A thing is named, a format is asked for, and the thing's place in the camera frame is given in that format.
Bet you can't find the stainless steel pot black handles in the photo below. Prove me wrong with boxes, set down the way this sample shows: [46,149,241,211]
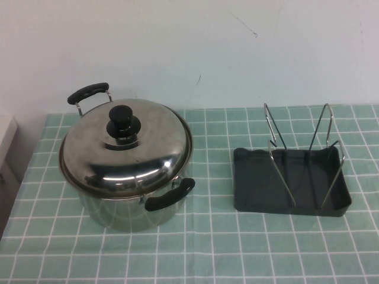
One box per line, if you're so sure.
[57,81,196,233]

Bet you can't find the green white checked tablecloth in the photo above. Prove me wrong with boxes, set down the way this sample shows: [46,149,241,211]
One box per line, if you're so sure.
[0,104,379,284]

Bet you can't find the steel pot lid black knob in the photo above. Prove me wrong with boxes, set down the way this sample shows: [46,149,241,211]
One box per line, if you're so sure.
[60,98,194,192]

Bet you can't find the black tray wire lid rack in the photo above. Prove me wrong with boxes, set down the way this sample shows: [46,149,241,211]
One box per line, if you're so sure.
[233,102,353,218]

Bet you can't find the white grey box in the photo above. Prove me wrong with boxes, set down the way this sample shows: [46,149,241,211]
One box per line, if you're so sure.
[0,116,22,205]

